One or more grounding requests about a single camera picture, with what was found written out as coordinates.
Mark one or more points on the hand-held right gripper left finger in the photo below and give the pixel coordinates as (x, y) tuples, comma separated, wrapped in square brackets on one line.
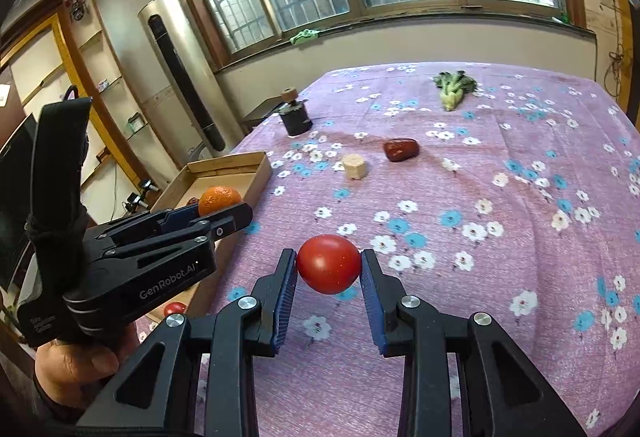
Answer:
[(287, 297)]

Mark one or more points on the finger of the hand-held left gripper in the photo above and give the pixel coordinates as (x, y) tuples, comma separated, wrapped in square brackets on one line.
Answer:
[(180, 217), (230, 219)]

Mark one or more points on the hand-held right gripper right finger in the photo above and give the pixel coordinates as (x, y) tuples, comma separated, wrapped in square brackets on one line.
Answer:
[(370, 297)]

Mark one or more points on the large wrinkled red date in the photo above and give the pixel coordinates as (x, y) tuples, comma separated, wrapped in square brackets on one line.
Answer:
[(193, 201)]

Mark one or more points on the orange mandarin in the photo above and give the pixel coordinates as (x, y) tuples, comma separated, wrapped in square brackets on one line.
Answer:
[(220, 199)]

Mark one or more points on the red tomato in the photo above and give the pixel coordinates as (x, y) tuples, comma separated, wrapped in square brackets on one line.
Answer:
[(174, 308), (327, 264)]

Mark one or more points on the cardboard box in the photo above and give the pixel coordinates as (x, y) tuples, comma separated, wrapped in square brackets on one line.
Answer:
[(225, 165)]

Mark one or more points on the person's left hand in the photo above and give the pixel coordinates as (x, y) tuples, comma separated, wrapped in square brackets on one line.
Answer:
[(75, 367)]

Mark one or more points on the small metal device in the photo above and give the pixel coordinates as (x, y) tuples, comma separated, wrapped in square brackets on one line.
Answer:
[(142, 194)]

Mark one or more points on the dark wooden stool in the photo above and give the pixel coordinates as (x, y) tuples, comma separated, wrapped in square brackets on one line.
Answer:
[(262, 109)]

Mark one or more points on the black hand grinder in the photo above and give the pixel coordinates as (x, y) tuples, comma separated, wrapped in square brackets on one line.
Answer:
[(296, 117)]

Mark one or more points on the wooden shelving unit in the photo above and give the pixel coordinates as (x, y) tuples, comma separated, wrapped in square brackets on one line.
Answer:
[(107, 117)]

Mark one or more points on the pale corn cob piece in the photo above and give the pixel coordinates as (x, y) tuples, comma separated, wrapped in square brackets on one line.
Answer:
[(355, 166)]

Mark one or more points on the purple floral tablecloth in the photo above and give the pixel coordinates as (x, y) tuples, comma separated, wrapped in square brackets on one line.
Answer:
[(500, 242)]

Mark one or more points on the standing air conditioner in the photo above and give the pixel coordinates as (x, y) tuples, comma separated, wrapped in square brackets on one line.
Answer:
[(175, 67)]

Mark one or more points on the green rag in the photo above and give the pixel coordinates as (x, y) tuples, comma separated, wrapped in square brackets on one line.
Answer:
[(304, 36)]

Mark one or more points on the green bok choy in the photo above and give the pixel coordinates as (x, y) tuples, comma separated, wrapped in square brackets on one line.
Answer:
[(452, 89)]

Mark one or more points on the green bottle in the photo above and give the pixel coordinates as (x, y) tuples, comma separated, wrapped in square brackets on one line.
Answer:
[(562, 7)]

